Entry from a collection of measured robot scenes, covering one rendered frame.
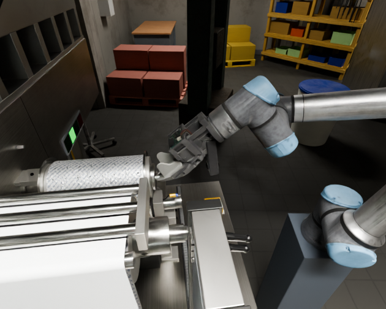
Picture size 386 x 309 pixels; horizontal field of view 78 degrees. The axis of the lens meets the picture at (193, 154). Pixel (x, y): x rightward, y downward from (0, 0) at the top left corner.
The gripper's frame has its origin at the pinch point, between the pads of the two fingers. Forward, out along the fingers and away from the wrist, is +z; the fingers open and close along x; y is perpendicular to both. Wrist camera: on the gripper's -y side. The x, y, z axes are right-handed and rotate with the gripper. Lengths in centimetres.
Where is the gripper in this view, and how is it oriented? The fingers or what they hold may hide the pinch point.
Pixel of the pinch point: (163, 176)
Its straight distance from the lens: 65.5
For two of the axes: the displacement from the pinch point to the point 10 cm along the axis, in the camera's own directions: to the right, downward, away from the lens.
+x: 1.3, 6.0, -7.9
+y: -6.4, -5.6, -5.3
